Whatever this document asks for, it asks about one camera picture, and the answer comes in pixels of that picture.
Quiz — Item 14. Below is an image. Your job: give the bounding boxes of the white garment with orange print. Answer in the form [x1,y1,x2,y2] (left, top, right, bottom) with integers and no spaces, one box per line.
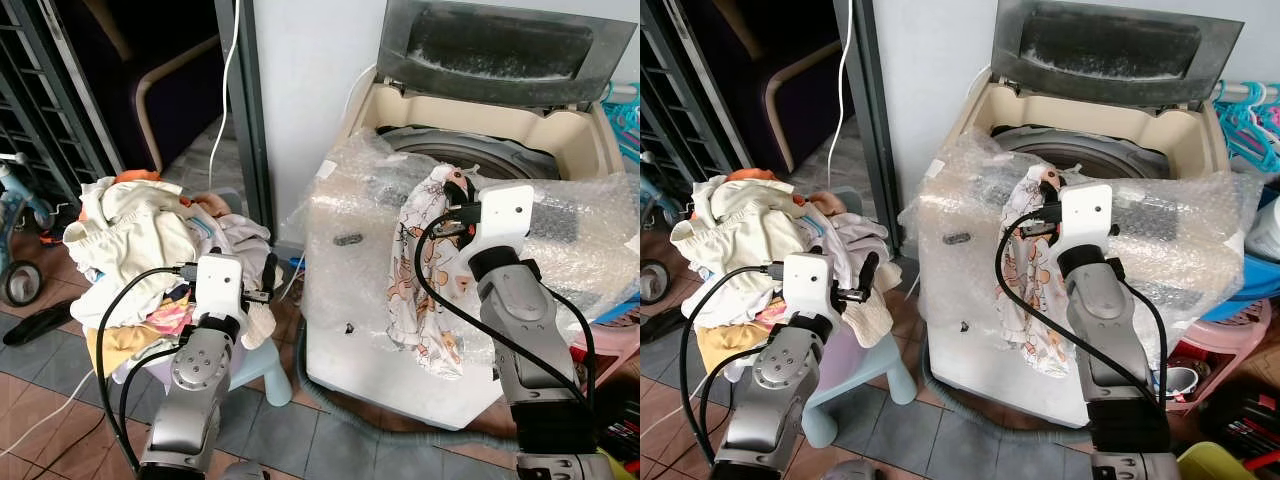
[992,163,1073,379]
[388,163,483,381]

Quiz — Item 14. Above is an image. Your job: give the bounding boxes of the cream top-load washing machine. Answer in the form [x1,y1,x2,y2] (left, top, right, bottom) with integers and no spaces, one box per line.
[303,60,641,431]
[915,60,1251,429]

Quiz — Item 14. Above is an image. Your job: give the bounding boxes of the grey washing machine lid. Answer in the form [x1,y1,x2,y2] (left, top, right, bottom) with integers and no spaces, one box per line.
[375,0,639,111]
[990,0,1245,111]

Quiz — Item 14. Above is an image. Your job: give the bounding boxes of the teal plastic clothes hangers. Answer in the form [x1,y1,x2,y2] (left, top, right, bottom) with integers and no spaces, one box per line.
[600,82,641,167]
[1210,82,1280,174]

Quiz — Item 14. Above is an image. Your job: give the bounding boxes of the pale grey crumpled cloth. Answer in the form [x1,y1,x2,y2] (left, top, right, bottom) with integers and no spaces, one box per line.
[838,214,893,267]
[203,214,273,265]

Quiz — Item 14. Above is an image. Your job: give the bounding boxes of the cream knitted cloth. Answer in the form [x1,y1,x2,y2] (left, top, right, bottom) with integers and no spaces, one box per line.
[240,298,278,350]
[845,284,898,347]

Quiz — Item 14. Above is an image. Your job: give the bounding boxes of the grey washer drum rim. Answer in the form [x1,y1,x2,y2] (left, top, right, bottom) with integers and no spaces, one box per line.
[380,125,563,183]
[992,125,1173,183]

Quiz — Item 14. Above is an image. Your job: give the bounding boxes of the peach cloth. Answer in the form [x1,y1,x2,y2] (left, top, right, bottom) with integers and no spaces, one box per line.
[184,190,239,223]
[798,188,853,223]

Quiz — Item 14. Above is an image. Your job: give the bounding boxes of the clear bubble wrap sheet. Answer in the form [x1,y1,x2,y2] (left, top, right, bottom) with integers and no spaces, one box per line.
[900,128,1263,353]
[283,128,641,346]

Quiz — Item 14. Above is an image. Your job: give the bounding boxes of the pale blue plastic stool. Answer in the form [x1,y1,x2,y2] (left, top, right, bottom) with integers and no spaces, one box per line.
[226,340,296,407]
[800,335,917,449]

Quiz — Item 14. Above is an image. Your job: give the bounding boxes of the cream white crumpled garment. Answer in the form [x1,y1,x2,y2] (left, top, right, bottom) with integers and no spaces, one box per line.
[62,178,203,303]
[670,176,803,303]

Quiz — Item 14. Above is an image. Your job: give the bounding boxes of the yellow cloth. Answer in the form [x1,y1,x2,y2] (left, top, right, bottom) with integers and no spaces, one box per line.
[85,318,163,377]
[695,322,773,377]

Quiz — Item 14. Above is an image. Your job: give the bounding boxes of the blue plastic basin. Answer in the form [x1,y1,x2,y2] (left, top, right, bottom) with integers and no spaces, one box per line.
[1200,264,1280,322]
[590,290,641,327]

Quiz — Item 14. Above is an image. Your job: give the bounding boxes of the blue child tricycle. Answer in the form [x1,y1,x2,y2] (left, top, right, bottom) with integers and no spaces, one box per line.
[0,152,57,309]
[640,150,683,307]

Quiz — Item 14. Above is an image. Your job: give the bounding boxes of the pink plastic stool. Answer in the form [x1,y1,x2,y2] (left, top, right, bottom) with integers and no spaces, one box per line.
[570,320,641,387]
[1164,298,1274,414]

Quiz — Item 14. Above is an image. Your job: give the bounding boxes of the white cup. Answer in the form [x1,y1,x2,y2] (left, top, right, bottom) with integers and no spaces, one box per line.
[1150,366,1197,402]

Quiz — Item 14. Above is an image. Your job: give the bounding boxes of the black slipper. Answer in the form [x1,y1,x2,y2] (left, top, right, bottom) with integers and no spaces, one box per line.
[3,300,77,349]

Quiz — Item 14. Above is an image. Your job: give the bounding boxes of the dark metal gate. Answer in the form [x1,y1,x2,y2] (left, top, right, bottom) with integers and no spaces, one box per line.
[640,0,747,183]
[0,0,113,197]

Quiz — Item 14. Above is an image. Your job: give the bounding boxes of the dark armchair with wooden arm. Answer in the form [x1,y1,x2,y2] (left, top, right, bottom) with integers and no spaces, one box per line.
[50,0,223,173]
[690,0,853,173]

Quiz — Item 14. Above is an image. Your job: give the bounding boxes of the black red tool case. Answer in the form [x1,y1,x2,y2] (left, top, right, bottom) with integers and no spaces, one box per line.
[598,400,641,461]
[1198,385,1280,467]

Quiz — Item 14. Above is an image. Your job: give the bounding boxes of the yellow plastic container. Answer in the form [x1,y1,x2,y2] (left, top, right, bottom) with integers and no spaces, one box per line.
[1178,440,1264,480]
[600,448,641,480]

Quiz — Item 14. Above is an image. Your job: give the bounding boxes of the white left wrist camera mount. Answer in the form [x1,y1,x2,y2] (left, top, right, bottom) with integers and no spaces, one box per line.
[196,254,248,323]
[782,253,842,322]

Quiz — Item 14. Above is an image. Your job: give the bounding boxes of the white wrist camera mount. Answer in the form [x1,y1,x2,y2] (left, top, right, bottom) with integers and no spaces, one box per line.
[782,253,842,322]
[196,254,248,323]
[1058,183,1115,253]
[470,184,537,253]

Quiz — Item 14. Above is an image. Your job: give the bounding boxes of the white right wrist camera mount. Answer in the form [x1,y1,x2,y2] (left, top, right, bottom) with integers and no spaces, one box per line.
[1058,183,1115,253]
[470,184,537,253]

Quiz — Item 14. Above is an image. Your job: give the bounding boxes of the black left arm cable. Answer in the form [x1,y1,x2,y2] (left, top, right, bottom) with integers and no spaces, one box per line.
[680,264,787,471]
[96,264,201,473]

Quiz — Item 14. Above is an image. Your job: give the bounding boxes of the dark door frame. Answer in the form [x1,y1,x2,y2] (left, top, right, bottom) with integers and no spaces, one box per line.
[215,0,277,243]
[853,0,907,243]

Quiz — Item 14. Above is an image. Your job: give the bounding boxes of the white hanging cable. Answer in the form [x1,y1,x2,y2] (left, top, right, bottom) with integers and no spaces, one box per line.
[827,0,855,187]
[205,0,243,191]

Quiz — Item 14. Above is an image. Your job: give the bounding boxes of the white floor cable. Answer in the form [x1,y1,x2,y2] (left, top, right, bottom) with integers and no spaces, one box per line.
[0,370,101,457]

